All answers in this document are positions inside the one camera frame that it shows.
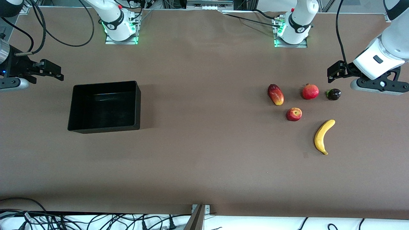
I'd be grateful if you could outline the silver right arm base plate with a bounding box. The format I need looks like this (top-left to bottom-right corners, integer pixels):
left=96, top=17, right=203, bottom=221
left=105, top=13, right=140, bottom=45

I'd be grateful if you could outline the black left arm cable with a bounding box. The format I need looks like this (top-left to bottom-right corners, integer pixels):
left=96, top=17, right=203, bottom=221
left=336, top=0, right=355, bottom=74

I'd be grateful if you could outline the black plastic box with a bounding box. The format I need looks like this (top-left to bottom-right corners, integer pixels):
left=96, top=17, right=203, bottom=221
left=67, top=80, right=142, bottom=134

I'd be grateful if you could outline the yellow banana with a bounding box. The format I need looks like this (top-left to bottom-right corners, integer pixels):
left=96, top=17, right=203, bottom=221
left=314, top=119, right=336, bottom=155

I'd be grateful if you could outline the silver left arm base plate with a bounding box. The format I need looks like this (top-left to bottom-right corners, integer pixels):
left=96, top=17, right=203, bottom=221
left=274, top=16, right=308, bottom=48

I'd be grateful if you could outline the red apple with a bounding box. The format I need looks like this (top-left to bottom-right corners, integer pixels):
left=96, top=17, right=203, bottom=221
left=286, top=108, right=303, bottom=122

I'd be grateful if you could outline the black looped floor cable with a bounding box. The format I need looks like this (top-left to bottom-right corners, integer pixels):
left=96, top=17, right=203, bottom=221
left=0, top=197, right=49, bottom=221

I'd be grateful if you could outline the grey power strip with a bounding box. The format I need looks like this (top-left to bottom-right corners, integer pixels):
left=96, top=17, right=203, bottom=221
left=187, top=0, right=234, bottom=10

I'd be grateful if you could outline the red pomegranate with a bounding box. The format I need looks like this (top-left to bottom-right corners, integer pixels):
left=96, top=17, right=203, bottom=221
left=302, top=83, right=320, bottom=100

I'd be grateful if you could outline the long black right arm cable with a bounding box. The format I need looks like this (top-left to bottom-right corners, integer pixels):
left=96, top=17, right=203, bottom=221
left=14, top=0, right=96, bottom=57

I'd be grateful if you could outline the dark purple mangosteen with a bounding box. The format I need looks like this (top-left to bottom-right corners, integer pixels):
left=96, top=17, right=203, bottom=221
left=326, top=88, right=342, bottom=101

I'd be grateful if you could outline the red yellow mango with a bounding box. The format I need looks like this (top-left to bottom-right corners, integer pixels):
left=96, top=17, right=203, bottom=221
left=268, top=84, right=284, bottom=106

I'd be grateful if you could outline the black cable to base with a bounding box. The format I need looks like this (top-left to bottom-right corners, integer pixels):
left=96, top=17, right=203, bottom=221
left=223, top=9, right=279, bottom=27

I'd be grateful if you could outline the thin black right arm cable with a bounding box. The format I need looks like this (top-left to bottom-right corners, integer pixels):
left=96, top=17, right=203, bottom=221
left=0, top=17, right=35, bottom=53

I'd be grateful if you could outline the metal table bracket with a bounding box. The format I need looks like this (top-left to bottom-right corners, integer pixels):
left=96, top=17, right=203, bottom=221
left=184, top=204, right=212, bottom=230

